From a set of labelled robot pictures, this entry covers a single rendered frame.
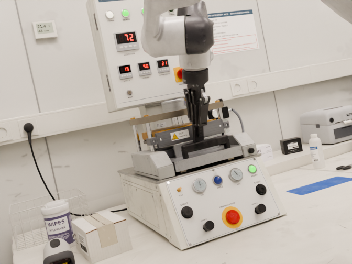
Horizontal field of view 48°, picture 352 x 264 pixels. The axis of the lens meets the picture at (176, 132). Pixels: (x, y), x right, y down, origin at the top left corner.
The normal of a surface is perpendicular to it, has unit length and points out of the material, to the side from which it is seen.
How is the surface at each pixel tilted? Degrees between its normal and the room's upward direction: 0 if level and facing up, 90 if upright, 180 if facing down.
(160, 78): 90
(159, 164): 41
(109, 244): 90
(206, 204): 65
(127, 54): 90
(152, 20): 153
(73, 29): 90
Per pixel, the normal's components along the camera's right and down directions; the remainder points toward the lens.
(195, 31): -0.12, 0.14
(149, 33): -0.03, 0.96
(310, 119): -0.94, 0.14
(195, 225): 0.25, -0.43
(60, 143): 0.40, -0.04
